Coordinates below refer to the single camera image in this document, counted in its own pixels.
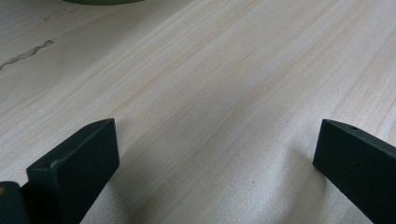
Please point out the green round plate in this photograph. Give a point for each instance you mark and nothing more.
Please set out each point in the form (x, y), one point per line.
(102, 2)

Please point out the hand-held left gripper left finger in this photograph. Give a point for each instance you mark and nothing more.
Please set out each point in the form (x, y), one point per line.
(77, 168)

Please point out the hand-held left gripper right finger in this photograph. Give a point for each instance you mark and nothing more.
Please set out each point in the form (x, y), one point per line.
(358, 161)

